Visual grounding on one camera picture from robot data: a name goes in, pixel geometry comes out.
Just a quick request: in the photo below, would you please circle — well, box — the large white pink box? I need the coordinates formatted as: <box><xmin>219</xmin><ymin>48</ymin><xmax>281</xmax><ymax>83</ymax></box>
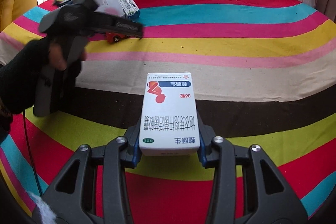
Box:
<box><xmin>96</xmin><ymin>0</ymin><xmax>125</xmax><ymax>17</ymax></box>

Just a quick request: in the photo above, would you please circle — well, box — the white barcode text box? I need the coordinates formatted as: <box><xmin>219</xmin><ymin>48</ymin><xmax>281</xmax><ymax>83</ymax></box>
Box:
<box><xmin>118</xmin><ymin>0</ymin><xmax>140</xmax><ymax>19</ymax></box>

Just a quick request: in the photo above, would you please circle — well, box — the white medicine box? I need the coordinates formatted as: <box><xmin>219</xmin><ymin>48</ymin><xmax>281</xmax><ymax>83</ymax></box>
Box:
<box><xmin>139</xmin><ymin>72</ymin><xmax>201</xmax><ymax>156</ymax></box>

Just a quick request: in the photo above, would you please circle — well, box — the gloved left hand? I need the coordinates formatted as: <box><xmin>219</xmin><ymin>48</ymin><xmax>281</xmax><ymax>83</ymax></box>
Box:
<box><xmin>1</xmin><ymin>37</ymin><xmax>87</xmax><ymax>115</ymax></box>

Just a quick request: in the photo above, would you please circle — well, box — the red blue toy truck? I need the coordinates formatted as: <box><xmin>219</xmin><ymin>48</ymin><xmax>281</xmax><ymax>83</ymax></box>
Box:
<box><xmin>105</xmin><ymin>32</ymin><xmax>130</xmax><ymax>44</ymax></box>

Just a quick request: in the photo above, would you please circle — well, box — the striped colourful tablecloth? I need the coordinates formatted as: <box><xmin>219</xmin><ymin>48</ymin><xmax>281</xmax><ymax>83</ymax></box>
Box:
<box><xmin>1</xmin><ymin>0</ymin><xmax>335</xmax><ymax>223</ymax></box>

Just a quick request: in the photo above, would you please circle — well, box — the thin black cable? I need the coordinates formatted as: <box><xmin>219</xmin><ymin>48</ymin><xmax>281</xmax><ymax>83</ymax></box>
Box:
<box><xmin>23</xmin><ymin>109</ymin><xmax>44</xmax><ymax>197</ymax></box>

